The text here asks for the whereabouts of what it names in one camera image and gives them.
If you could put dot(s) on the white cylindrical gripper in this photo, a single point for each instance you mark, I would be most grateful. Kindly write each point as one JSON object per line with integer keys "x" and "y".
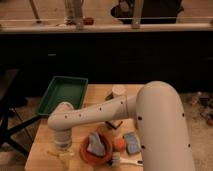
{"x": 62, "y": 139}

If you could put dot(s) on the yellow banana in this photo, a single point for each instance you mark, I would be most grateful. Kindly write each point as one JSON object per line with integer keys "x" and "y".
{"x": 63, "y": 156}

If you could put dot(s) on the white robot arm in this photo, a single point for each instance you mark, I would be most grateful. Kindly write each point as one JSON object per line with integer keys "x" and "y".
{"x": 159, "y": 113}

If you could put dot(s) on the green plastic tray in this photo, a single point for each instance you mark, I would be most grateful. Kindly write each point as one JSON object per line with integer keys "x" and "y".
{"x": 62, "y": 89}

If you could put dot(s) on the blue grey cloth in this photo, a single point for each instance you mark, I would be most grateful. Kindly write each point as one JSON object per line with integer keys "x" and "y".
{"x": 95, "y": 145}

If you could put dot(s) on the orange bowl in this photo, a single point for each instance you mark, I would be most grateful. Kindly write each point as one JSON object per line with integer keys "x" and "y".
{"x": 93, "y": 159}

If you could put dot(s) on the orange ball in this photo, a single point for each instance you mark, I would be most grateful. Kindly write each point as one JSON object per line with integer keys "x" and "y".
{"x": 119, "y": 144}

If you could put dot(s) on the white dish brush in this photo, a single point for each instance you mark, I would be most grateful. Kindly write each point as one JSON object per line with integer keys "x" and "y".
{"x": 117, "y": 159}

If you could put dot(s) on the blue sponge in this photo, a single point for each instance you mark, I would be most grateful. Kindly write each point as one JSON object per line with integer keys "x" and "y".
{"x": 132, "y": 143}

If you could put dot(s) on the white cup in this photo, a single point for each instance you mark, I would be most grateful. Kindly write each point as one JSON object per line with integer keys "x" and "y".
{"x": 118, "y": 90}

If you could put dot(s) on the red object on counter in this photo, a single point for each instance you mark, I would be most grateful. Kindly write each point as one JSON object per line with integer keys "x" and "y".
{"x": 88, "y": 21}

